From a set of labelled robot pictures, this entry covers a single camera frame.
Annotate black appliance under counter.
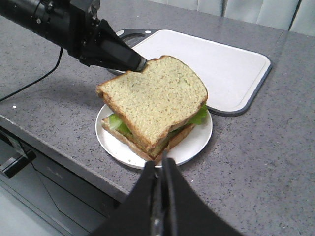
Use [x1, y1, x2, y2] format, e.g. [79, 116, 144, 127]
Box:
[0, 128, 120, 236]

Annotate bread slice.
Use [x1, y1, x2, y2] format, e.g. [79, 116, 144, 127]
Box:
[96, 56, 208, 151]
[101, 117, 196, 164]

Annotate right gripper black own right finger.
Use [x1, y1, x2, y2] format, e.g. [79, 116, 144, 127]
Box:
[161, 151, 242, 236]

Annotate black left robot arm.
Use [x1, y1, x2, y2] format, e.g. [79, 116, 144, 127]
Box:
[0, 0, 145, 236]

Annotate black cable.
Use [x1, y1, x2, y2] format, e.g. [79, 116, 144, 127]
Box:
[0, 47, 63, 102]

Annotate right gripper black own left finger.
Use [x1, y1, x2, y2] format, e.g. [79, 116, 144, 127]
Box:
[90, 161, 164, 236]

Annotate green lettuce leaf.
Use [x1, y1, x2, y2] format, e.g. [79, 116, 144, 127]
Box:
[102, 105, 208, 135]

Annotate grey curtain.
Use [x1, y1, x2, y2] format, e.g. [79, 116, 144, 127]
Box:
[156, 0, 315, 36]

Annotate white grey cutting board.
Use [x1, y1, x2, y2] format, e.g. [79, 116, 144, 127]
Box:
[116, 29, 273, 117]

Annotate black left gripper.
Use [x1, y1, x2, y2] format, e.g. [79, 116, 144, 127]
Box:
[41, 0, 147, 72]

